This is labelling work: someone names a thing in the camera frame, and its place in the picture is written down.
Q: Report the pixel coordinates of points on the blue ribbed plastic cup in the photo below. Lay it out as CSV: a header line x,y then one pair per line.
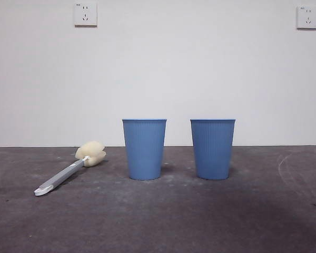
x,y
144,150
212,150

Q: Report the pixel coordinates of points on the white wall socket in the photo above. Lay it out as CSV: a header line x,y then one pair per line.
x,y
307,18
85,14

